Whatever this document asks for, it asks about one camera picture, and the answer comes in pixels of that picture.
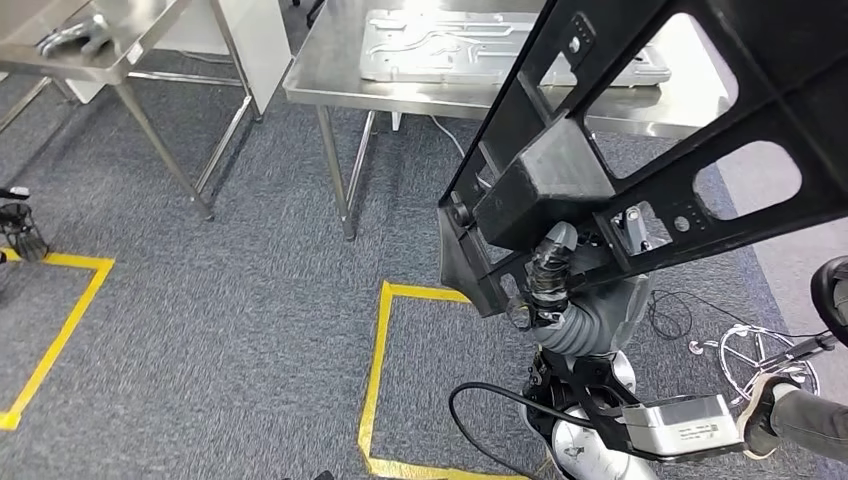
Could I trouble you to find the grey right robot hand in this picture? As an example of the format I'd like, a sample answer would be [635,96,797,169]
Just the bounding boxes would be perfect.
[523,205,656,358]

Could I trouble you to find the black plastic panel part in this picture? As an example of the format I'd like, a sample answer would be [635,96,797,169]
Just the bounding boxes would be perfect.
[437,0,848,319]

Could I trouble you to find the stainless steel workbench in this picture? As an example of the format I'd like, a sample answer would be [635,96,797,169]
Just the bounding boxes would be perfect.
[282,0,730,243]

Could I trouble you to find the person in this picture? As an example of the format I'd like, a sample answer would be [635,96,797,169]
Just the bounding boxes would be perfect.
[737,374,848,465]

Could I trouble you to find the yellow floor tape square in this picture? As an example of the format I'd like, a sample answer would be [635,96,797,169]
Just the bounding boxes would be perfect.
[357,280,531,480]
[0,248,116,432]

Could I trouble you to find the grooved aluminium plate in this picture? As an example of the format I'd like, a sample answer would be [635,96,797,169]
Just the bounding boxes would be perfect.
[358,8,672,89]

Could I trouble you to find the white panel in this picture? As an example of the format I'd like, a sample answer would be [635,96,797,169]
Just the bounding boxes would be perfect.
[66,0,294,121]

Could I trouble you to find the stainless steel table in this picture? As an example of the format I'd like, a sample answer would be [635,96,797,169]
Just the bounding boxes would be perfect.
[0,0,263,223]

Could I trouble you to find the grey glove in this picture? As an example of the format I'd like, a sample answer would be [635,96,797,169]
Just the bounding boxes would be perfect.
[34,14,115,60]

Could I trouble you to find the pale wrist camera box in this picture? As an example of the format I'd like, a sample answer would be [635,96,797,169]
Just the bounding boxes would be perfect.
[621,394,747,458]

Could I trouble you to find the black camera cable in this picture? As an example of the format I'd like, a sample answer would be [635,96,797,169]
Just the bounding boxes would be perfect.
[448,382,598,480]

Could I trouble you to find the white power cable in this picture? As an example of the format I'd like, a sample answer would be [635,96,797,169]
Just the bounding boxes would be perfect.
[429,113,495,190]

